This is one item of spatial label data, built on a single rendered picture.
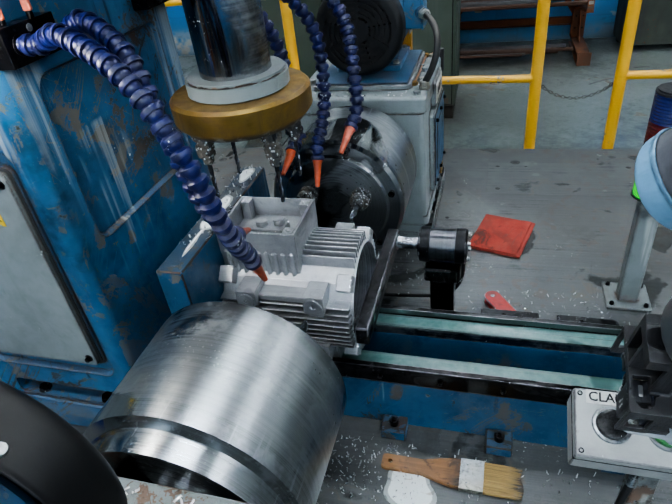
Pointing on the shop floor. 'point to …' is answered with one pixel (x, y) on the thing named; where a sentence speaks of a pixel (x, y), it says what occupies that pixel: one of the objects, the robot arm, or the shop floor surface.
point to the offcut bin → (658, 18)
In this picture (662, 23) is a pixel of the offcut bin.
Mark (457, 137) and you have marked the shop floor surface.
